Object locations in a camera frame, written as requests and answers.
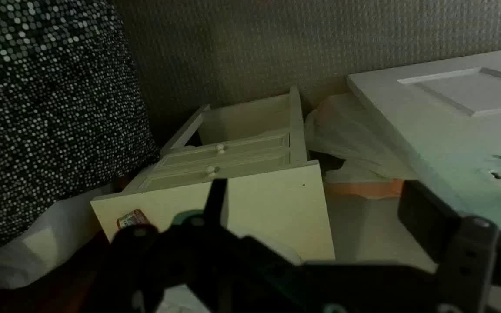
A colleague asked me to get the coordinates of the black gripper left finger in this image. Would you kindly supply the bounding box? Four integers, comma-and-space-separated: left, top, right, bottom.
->
104, 178, 321, 313

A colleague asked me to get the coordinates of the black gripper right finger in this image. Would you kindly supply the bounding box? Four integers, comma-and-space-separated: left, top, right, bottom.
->
396, 179, 501, 313

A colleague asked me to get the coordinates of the white mini drawer cabinet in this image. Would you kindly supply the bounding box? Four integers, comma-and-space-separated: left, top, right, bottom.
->
88, 86, 337, 265

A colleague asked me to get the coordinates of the white panelled cabinet door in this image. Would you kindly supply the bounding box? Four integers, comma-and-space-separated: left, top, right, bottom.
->
344, 46, 501, 240

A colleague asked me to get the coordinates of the white plastic sheet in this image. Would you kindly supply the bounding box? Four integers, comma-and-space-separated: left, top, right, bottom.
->
0, 183, 114, 292

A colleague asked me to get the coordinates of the black white polka dot fabric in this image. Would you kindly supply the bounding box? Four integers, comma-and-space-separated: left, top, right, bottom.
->
0, 0, 160, 258

